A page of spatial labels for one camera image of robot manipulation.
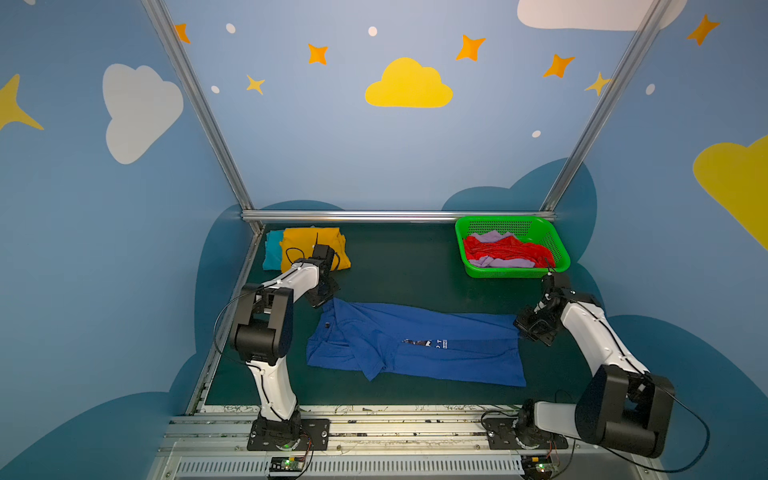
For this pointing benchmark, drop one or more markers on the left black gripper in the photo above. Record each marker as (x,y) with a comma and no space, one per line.
(324,288)

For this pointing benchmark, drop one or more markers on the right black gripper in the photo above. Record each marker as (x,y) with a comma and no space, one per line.
(534,322)

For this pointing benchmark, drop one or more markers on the blue printed t-shirt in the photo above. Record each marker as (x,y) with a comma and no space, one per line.
(375,338)

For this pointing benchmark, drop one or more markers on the green plastic laundry basket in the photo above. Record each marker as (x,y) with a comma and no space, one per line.
(526,229)

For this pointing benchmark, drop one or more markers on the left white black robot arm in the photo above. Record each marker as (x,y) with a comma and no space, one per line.
(262,334)

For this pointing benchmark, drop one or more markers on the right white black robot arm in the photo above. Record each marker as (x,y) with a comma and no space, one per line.
(624,409)

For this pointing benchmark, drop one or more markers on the folded yellow t-shirt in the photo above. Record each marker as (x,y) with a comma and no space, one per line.
(299,243)

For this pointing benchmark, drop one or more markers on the folded teal t-shirt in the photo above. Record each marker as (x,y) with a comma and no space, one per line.
(273,251)

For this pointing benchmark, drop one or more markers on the red t-shirt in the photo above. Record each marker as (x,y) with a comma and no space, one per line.
(542,256)

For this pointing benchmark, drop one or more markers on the lilac t-shirt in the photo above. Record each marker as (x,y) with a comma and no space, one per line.
(495,250)

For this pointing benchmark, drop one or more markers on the back horizontal aluminium bar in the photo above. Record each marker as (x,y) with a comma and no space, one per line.
(375,216)

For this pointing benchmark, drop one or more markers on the right green circuit board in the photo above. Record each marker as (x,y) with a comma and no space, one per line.
(537,468)

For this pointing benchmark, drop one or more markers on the green circuit board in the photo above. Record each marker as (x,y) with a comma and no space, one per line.
(286,465)
(537,468)

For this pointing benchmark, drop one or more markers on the left green circuit board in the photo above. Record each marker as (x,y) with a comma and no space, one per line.
(286,465)

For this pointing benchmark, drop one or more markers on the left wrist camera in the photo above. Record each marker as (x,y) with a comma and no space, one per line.
(323,256)

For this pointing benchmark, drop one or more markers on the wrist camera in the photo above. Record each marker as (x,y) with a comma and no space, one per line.
(555,285)
(323,256)

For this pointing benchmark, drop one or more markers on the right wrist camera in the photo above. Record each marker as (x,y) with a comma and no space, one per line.
(555,285)

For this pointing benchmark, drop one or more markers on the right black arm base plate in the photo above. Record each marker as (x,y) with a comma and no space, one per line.
(503,433)

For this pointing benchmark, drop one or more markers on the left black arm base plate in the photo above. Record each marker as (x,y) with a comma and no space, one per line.
(288,436)

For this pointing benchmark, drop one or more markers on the aluminium front rail frame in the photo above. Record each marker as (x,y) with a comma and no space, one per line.
(376,442)

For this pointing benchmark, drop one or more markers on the right diagonal aluminium post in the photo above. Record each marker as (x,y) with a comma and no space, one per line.
(647,31)

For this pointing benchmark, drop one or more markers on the diagonal aluminium post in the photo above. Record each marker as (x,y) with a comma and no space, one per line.
(647,31)
(161,20)

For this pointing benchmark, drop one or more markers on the left diagonal aluminium post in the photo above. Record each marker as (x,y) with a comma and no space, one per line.
(161,20)

